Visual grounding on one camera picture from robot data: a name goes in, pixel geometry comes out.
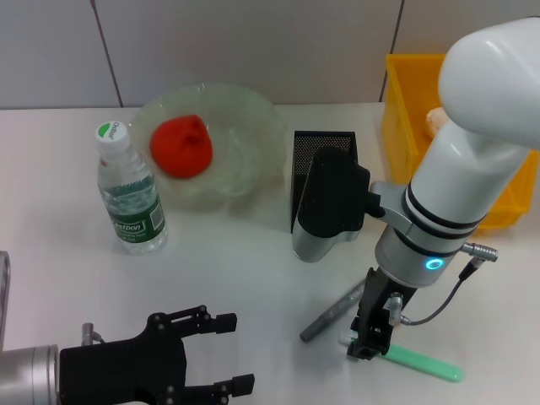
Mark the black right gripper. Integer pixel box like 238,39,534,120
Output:
346,267,418,362

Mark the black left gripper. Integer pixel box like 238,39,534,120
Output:
59,304,257,405

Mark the clear green-label water bottle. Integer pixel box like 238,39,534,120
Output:
93,120,170,256

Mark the red tomato-shaped object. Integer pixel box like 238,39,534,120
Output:
149,114,213,181

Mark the white paper ball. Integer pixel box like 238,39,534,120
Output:
424,106,451,138

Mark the grey marker pen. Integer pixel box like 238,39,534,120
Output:
299,279,366,344

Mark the black mesh pen holder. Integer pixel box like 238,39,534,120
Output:
289,130,361,234

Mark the green glass fruit plate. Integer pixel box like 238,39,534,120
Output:
128,82,289,213

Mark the left wrist silver plug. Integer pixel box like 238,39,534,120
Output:
81,322,106,346

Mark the yellow plastic bin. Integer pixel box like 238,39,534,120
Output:
381,52,540,230

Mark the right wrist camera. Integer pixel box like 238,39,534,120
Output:
293,145,373,264

